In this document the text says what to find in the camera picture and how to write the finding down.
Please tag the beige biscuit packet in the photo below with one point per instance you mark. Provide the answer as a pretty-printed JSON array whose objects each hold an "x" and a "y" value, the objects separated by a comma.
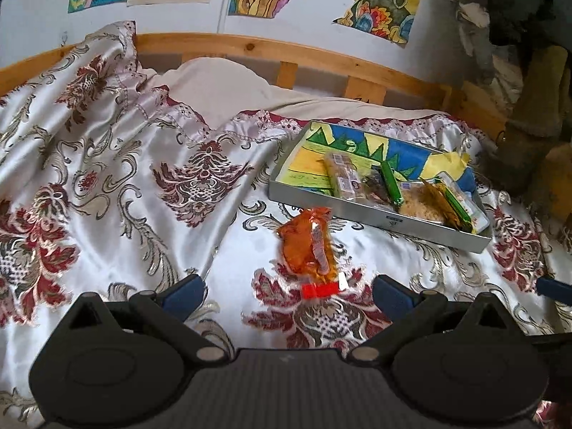
[{"x": 346, "y": 183}]

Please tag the brown hanging garment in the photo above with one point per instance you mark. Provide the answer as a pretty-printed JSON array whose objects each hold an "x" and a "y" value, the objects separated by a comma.
[{"x": 535, "y": 125}]

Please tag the wooden bed frame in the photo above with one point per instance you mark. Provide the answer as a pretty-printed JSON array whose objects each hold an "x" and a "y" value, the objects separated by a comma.
[{"x": 374, "y": 91}]

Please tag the dark chocolate snack packet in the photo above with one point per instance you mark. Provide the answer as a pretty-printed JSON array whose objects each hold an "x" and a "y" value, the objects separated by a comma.
[{"x": 375, "y": 189}]

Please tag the grey tray with painted lining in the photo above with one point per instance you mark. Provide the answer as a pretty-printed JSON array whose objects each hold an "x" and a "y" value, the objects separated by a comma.
[{"x": 301, "y": 179}]

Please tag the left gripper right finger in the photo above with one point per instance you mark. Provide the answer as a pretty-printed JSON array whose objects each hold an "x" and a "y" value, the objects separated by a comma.
[{"x": 411, "y": 315}]

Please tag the brown cracker packet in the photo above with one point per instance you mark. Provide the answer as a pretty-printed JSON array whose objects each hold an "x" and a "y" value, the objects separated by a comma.
[{"x": 417, "y": 204}]

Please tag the floral satin bedspread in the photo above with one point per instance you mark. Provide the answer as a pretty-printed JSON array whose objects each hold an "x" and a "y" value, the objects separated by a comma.
[{"x": 109, "y": 185}]

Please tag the white red snack packet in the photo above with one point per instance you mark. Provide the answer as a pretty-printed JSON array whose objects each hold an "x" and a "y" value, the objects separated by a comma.
[{"x": 479, "y": 218}]

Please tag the orange snack bag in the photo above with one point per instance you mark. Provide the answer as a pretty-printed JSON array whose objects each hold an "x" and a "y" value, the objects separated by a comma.
[{"x": 306, "y": 249}]

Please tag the cream pillow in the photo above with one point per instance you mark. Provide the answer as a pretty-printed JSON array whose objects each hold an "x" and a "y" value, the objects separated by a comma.
[{"x": 219, "y": 89}]

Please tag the yellow green snack packet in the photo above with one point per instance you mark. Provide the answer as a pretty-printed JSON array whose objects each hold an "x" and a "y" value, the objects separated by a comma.
[{"x": 455, "y": 214}]

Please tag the green stick snack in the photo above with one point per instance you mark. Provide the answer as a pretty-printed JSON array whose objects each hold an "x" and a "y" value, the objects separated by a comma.
[{"x": 391, "y": 184}]

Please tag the brown gold snack packet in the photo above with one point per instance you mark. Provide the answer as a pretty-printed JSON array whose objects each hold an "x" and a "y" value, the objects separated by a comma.
[{"x": 437, "y": 209}]

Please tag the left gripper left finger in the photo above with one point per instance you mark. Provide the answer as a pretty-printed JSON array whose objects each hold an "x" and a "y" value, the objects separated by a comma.
[{"x": 164, "y": 315}]

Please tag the black hanging garment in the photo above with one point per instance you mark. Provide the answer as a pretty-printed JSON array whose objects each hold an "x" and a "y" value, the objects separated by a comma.
[{"x": 530, "y": 25}]

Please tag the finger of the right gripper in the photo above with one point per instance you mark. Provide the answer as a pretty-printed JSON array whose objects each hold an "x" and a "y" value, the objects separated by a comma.
[{"x": 555, "y": 290}]

